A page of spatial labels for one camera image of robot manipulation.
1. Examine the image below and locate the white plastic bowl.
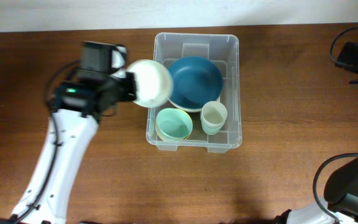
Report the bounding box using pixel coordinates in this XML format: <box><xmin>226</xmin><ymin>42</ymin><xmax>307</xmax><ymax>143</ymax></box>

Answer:
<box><xmin>127</xmin><ymin>59</ymin><xmax>173</xmax><ymax>108</ymax></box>

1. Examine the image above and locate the yellow plastic bowl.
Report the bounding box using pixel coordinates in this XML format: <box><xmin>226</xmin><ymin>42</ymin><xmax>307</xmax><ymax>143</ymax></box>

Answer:
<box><xmin>155</xmin><ymin>108</ymin><xmax>194</xmax><ymax>142</ymax></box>

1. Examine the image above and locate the green plastic bowl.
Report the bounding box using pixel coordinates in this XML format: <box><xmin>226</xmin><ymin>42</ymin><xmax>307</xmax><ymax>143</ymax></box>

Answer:
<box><xmin>155</xmin><ymin>107</ymin><xmax>194</xmax><ymax>141</ymax></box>

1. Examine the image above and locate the cream plastic cup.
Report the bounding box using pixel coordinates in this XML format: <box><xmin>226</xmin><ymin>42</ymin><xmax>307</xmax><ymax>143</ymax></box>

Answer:
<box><xmin>201</xmin><ymin>101</ymin><xmax>228</xmax><ymax>126</ymax></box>

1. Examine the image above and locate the green plastic cup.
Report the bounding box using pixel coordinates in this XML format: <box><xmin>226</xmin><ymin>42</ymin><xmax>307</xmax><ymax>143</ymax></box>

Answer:
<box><xmin>201</xmin><ymin>122</ymin><xmax>222</xmax><ymax>135</ymax></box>

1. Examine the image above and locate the grey plastic cup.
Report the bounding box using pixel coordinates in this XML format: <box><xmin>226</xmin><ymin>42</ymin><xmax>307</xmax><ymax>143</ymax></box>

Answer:
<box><xmin>201</xmin><ymin>116</ymin><xmax>226</xmax><ymax>129</ymax></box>

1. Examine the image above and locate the beige plastic plate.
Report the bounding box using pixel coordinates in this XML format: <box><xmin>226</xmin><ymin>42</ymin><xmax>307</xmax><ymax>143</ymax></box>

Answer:
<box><xmin>168</xmin><ymin>97</ymin><xmax>221</xmax><ymax>113</ymax></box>

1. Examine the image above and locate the clear plastic storage bin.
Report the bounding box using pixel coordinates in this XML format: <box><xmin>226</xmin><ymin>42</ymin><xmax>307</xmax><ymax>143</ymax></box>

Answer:
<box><xmin>146</xmin><ymin>32</ymin><xmax>242</xmax><ymax>153</ymax></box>

